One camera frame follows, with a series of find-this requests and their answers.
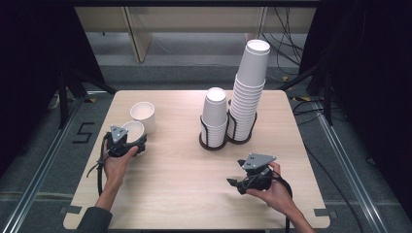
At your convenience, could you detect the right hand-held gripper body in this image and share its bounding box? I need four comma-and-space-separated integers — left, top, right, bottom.
237, 152, 277, 195

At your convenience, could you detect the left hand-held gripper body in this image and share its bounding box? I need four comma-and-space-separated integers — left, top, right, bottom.
105, 124, 139, 158

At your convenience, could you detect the single white paper cup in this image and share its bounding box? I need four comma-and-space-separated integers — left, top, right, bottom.
129, 101, 156, 135
120, 120, 149, 156

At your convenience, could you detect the black double cup holder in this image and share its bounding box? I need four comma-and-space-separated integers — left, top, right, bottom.
197, 108, 258, 152

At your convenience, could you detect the short stack of white paper cups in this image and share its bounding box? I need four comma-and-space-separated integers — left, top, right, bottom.
200, 86, 229, 149

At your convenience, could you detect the tall stack of white paper cups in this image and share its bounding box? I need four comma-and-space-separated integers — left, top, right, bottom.
226, 39, 271, 142

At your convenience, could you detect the person's right hand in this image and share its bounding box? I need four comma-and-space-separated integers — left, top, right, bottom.
245, 161, 293, 216

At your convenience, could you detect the person's left hand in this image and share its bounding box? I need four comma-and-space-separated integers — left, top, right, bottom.
102, 140, 140, 192

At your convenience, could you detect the black metal stand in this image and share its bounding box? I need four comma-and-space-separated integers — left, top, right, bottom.
57, 64, 118, 130
278, 48, 334, 126

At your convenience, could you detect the black tape tab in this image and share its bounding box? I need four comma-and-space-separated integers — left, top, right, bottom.
59, 205, 83, 216
313, 208, 338, 218

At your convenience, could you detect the beige wooden cabinet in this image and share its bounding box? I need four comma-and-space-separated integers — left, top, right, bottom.
74, 6, 317, 64

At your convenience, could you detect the black curtain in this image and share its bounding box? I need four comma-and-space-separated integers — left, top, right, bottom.
299, 0, 412, 215
0, 0, 106, 169

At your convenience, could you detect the right hand-held gripper black cable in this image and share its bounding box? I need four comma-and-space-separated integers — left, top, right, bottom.
271, 169, 294, 233

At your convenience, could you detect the hand-held gripper black cable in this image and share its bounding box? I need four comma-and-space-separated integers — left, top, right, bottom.
271, 169, 294, 233
86, 131, 112, 197

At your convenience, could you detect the left hand-held gripper black cable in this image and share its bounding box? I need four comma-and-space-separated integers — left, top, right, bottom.
86, 131, 112, 197

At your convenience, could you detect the long black floor cable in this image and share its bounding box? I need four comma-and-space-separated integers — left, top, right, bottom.
292, 100, 365, 233

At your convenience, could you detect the metal floor rail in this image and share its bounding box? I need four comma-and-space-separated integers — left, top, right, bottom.
0, 91, 110, 233
315, 105, 392, 233

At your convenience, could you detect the bundle of black cables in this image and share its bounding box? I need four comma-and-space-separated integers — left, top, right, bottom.
261, 6, 305, 67

